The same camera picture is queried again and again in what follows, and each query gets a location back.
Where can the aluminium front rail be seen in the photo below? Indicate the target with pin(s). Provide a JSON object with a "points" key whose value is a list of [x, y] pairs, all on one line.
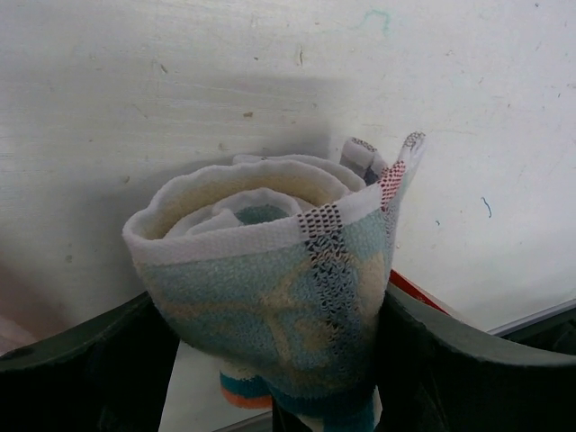
{"points": [[534, 318]]}

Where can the colourful rabbit print towel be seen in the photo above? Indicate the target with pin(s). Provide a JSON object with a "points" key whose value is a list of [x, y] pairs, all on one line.
{"points": [[277, 267]]}

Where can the pink towel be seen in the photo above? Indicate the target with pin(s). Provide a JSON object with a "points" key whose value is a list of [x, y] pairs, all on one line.
{"points": [[18, 324]]}

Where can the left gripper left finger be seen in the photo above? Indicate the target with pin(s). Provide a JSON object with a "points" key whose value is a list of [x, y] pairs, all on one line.
{"points": [[110, 373]]}

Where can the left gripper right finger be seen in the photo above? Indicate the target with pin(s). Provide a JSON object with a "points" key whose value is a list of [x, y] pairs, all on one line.
{"points": [[436, 373]]}

